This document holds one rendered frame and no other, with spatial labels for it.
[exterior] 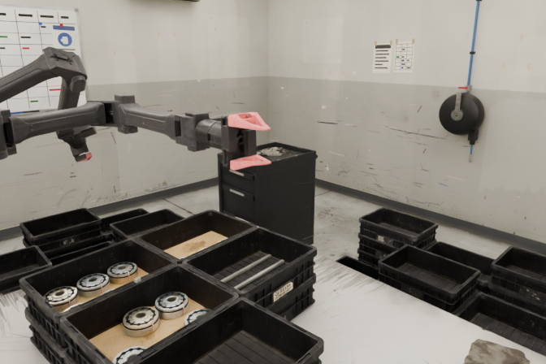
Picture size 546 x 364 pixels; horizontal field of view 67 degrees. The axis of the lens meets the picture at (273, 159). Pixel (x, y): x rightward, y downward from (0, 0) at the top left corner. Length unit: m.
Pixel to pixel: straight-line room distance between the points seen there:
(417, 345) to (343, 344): 0.24
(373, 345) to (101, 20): 3.76
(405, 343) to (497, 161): 2.74
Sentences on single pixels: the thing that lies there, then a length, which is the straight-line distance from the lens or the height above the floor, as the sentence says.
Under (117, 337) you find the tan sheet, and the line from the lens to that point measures 1.36.
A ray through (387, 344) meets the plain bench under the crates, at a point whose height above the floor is 0.70.
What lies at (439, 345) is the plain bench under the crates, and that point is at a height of 0.70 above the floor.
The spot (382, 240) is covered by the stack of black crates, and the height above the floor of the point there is 0.50.
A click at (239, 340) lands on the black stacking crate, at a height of 0.83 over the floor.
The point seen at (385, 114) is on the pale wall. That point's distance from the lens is 4.46.
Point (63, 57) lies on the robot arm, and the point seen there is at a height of 1.61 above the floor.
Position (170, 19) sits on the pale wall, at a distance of 4.75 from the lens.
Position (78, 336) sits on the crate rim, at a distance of 1.22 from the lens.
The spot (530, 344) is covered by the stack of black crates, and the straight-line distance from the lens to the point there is 2.28.
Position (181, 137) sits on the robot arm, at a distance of 0.95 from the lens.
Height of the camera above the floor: 1.62
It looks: 15 degrees down
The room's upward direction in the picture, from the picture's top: straight up
